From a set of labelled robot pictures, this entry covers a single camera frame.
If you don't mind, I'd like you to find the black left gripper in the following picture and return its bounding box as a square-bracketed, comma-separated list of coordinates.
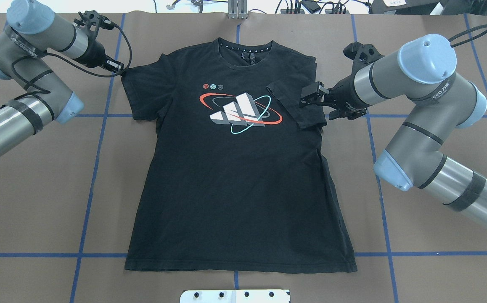
[85, 40, 125, 74]

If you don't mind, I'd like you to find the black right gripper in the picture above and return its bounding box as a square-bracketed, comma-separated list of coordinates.
[300, 75, 369, 120]

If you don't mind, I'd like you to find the black graphic t-shirt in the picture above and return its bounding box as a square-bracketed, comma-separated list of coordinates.
[121, 38, 357, 274]

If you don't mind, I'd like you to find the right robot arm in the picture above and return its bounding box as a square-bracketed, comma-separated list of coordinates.
[300, 33, 487, 228]

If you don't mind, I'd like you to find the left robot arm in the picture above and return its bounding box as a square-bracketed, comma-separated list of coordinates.
[0, 0, 129, 157]

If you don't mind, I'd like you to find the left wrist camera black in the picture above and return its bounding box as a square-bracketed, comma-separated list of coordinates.
[72, 11, 115, 32]

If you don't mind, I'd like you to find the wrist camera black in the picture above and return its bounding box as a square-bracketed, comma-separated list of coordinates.
[72, 11, 115, 32]
[343, 41, 385, 65]

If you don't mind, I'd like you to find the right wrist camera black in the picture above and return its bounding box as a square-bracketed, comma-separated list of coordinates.
[343, 41, 385, 65]

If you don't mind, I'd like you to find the aluminium frame post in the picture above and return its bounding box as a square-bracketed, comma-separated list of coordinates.
[228, 0, 249, 19]

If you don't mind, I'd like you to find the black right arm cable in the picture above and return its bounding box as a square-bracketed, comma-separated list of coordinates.
[449, 24, 487, 48]

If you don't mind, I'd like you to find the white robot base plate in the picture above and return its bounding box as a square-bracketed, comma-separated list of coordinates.
[179, 289, 291, 303]

